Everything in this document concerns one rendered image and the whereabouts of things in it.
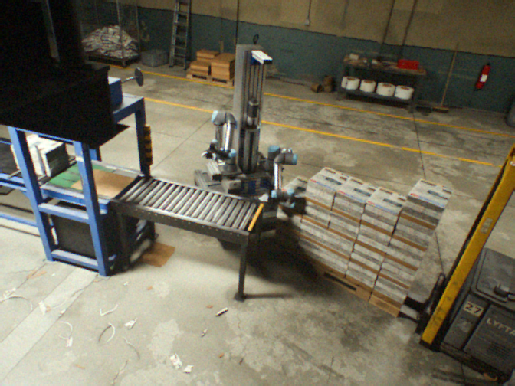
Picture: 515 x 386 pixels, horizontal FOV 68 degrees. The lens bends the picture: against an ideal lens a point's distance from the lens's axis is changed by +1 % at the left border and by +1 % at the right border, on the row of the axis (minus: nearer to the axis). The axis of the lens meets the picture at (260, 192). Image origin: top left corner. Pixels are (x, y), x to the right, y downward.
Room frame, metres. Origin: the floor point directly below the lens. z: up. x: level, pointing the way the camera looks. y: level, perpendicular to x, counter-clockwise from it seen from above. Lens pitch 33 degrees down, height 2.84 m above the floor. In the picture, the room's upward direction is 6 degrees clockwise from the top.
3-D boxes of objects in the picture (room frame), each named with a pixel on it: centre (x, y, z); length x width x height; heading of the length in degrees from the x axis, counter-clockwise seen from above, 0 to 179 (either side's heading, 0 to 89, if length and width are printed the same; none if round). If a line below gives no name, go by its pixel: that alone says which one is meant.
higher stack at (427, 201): (2.71, -1.41, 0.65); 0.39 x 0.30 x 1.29; 148
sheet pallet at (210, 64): (9.62, 1.46, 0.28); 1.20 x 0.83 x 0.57; 77
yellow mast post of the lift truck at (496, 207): (2.20, -1.60, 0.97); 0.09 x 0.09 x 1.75; 58
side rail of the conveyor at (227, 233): (2.66, 0.71, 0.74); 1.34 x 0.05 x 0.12; 77
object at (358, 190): (3.00, -0.90, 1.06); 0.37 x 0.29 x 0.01; 148
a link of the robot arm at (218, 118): (3.57, 0.49, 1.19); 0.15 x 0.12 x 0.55; 88
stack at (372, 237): (3.09, -0.79, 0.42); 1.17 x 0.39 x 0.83; 58
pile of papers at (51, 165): (3.25, 2.21, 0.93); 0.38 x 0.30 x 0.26; 77
